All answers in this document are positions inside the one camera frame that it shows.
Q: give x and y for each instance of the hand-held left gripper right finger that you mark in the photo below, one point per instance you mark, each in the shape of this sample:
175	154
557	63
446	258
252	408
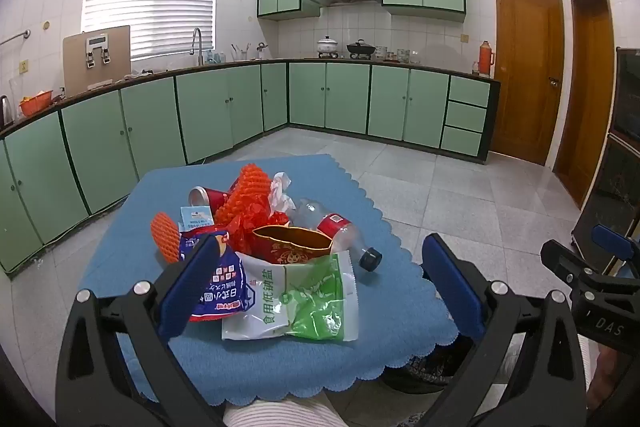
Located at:
450	287

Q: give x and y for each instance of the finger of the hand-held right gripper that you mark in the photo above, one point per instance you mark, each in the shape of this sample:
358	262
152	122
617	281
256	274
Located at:
560	257
614	241

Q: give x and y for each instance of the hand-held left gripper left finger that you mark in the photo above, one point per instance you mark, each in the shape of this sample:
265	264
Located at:
192	279

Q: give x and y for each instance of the blue red snack bag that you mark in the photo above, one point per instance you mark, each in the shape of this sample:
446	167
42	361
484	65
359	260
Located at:
226	277

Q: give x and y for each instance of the small orange foam net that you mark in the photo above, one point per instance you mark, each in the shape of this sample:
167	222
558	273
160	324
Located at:
165	234

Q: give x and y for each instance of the red drink can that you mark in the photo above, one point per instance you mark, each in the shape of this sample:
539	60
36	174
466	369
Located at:
212	199

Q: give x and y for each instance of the black lined trash bin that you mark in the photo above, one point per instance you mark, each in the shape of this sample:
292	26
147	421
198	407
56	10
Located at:
425	372

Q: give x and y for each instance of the red gold paper bag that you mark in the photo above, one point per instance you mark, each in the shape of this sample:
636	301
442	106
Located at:
285	252

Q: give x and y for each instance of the large orange foam net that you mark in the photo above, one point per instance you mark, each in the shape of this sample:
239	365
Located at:
247	187

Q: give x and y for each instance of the green white plastic bag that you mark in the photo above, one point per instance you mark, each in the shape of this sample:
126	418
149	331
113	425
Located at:
300	302

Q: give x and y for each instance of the clear bottle with red label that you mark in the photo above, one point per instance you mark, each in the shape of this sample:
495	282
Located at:
345	232

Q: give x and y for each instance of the white tissue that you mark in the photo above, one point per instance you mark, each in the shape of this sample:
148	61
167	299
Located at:
280	192

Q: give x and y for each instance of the person's right forearm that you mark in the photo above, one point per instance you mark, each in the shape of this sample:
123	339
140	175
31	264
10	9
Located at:
607	377

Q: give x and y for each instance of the dark glass cabinet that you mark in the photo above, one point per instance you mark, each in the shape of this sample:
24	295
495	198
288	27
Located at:
612	187

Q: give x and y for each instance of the person's right leg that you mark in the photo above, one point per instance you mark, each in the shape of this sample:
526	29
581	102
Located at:
590	382

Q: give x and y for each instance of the person's leg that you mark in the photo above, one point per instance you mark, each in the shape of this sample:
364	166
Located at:
285	414
590	382

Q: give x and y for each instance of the blue scalloped table mat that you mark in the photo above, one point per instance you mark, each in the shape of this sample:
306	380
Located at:
320	359

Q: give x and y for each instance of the person's left leg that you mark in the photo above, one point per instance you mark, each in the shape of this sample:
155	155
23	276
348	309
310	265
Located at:
285	414

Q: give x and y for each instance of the green base cabinets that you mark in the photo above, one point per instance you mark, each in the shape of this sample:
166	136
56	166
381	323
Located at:
215	107

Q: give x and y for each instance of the closed wooden door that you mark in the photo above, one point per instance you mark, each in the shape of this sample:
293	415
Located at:
525	72

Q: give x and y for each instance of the orange thermos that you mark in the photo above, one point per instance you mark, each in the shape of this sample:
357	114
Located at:
485	59

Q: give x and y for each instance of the utensil holder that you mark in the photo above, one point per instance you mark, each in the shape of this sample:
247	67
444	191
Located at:
240	54

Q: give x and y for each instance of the orange basket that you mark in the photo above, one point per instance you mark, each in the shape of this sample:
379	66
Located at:
36	105

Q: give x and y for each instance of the glass jar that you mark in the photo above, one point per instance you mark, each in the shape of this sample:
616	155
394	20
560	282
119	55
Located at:
403	56

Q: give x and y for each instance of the metal kitchen faucet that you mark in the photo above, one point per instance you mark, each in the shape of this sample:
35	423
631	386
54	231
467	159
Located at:
196	42

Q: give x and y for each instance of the small white kettle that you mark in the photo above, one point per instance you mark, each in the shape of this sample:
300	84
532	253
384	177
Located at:
261	52

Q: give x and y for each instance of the brown board with clips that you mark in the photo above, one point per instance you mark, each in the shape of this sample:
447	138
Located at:
75	67

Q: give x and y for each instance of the black wok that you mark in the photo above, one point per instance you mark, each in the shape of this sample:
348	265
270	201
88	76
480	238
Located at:
360	49

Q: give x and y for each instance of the white cooking pot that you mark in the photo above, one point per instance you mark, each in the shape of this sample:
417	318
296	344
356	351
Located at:
327	46

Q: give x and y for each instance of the wooden door in frame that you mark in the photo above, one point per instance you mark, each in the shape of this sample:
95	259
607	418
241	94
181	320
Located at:
590	97

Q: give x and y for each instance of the metal wall rail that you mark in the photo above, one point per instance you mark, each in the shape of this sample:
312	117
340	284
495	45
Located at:
15	38

